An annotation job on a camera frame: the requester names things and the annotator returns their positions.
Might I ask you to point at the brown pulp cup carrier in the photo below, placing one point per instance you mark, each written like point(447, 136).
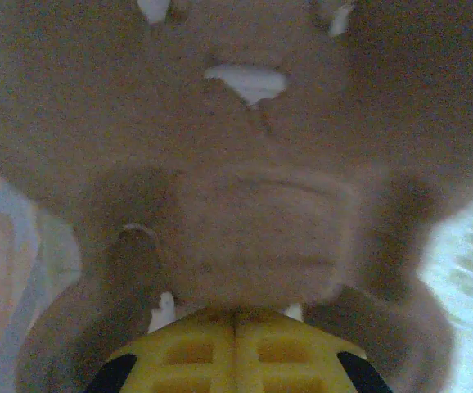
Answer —
point(236, 204)

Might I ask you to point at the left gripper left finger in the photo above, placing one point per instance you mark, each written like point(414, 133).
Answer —
point(191, 348)

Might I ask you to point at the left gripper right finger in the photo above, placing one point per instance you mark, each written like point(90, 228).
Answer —
point(285, 348)

